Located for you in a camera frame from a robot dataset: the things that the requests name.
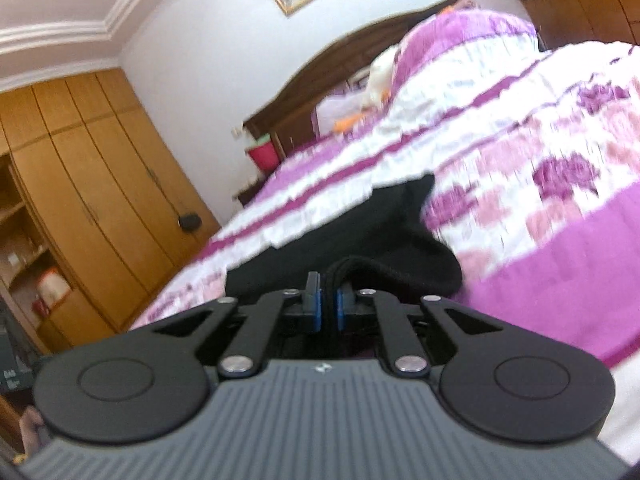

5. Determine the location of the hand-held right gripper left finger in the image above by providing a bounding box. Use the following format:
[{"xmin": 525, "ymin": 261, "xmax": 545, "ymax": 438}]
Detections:
[{"xmin": 149, "ymin": 271, "xmax": 326, "ymax": 379}]

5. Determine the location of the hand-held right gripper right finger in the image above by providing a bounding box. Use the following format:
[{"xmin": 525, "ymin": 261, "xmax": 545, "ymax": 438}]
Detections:
[{"xmin": 335, "ymin": 284, "xmax": 507, "ymax": 379}]

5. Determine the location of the black knit sweater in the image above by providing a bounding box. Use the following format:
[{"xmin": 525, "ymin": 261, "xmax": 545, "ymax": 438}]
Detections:
[{"xmin": 224, "ymin": 173, "xmax": 464, "ymax": 342}]

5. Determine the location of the dark wooden nightstand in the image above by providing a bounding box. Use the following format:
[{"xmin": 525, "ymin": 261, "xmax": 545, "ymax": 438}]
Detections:
[{"xmin": 232, "ymin": 177, "xmax": 266, "ymax": 206}]

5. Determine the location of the orange plush piece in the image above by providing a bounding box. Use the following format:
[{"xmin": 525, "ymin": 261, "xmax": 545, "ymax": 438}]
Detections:
[{"xmin": 333, "ymin": 112, "xmax": 364, "ymax": 134}]

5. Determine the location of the small lavender pillow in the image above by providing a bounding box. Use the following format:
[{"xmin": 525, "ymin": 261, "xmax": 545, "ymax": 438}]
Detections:
[{"xmin": 312, "ymin": 87, "xmax": 372, "ymax": 137}]

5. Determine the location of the purple floral quilt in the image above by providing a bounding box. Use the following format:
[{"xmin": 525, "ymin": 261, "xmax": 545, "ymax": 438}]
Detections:
[{"xmin": 127, "ymin": 40, "xmax": 640, "ymax": 461}]

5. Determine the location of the dark wooden headboard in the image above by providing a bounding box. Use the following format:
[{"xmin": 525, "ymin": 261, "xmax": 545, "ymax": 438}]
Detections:
[{"xmin": 243, "ymin": 0, "xmax": 469, "ymax": 162}]

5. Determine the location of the white plush toy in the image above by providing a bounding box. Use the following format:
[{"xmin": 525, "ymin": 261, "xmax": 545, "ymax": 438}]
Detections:
[{"xmin": 359, "ymin": 44, "xmax": 404, "ymax": 109}]

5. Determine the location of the light wooden wardrobe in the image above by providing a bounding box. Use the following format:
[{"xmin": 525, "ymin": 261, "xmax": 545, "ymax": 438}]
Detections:
[{"xmin": 0, "ymin": 67, "xmax": 221, "ymax": 357}]

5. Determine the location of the white orange container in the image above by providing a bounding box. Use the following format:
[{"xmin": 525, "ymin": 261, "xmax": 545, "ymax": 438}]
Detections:
[{"xmin": 37, "ymin": 268, "xmax": 71, "ymax": 306}]

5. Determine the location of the large purple white pillow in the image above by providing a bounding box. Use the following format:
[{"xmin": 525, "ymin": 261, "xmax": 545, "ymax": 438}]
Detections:
[{"xmin": 389, "ymin": 7, "xmax": 544, "ymax": 107}]

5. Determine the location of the dark box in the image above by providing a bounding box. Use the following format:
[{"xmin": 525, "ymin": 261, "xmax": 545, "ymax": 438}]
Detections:
[{"xmin": 0, "ymin": 300, "xmax": 39, "ymax": 397}]

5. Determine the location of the wooden dresser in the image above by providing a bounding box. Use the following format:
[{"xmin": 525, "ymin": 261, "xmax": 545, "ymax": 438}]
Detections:
[{"xmin": 520, "ymin": 0, "xmax": 640, "ymax": 54}]

